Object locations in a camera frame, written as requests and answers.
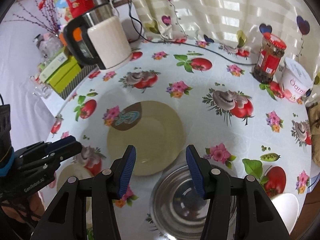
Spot large beige plate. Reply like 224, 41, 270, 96
56, 163, 93, 225

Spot white yogurt tub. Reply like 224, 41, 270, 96
279, 57, 313, 102

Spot stainless steel bowl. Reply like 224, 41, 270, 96
149, 163, 237, 240

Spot clear glass mug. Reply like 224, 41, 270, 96
30, 76, 52, 99

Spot lime green box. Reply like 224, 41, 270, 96
46, 56, 81, 94

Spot orange box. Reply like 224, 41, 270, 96
59, 28, 82, 46

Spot white green flat box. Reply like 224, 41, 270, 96
39, 52, 68, 82

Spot fruit print tablecloth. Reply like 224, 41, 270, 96
40, 42, 311, 239

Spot burlap sack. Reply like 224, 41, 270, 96
308, 102, 320, 166

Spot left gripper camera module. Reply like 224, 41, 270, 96
0, 96, 14, 177

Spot clear plastic bag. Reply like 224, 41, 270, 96
33, 33, 63, 60

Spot white electric kettle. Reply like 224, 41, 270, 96
63, 3, 132, 71

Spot white bowl blue stripe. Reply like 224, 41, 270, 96
271, 193, 299, 234

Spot person's left hand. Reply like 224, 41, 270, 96
1, 193, 44, 223

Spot red lid sauce jar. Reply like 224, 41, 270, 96
252, 32, 287, 84

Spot purple dried flower branches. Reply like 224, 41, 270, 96
2, 0, 60, 35

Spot small beige plate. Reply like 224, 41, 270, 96
107, 101, 185, 176

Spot striped black white tray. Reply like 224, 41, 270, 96
59, 65, 98, 100

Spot heart pattern curtain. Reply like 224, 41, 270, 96
121, 0, 320, 100

